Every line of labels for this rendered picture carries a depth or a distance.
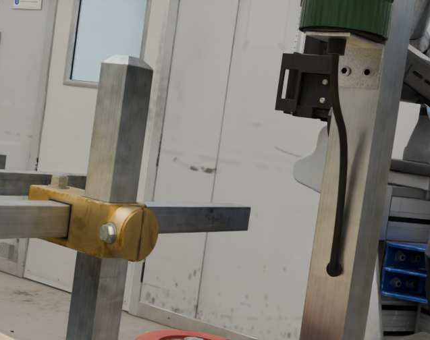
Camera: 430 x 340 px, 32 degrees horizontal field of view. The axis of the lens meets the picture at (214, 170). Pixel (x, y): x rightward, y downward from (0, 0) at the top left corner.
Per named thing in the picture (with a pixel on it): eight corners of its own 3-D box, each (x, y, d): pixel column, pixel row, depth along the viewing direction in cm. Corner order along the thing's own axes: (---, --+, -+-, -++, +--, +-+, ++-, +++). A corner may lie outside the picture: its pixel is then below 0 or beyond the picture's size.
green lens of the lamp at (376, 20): (327, 40, 55) (331, 10, 55) (403, 43, 51) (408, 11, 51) (281, 24, 51) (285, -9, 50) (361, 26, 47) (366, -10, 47)
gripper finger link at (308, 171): (296, 220, 71) (310, 122, 70) (352, 233, 67) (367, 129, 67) (277, 220, 68) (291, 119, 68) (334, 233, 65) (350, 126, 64)
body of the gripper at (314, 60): (315, 125, 74) (333, 1, 74) (396, 134, 69) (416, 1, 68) (271, 117, 68) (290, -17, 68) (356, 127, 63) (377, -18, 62)
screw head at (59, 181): (60, 185, 77) (61, 174, 77) (73, 189, 76) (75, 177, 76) (43, 185, 76) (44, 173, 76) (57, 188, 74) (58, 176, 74)
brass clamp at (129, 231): (66, 233, 79) (72, 185, 79) (160, 261, 71) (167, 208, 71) (17, 235, 75) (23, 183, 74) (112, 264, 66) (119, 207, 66)
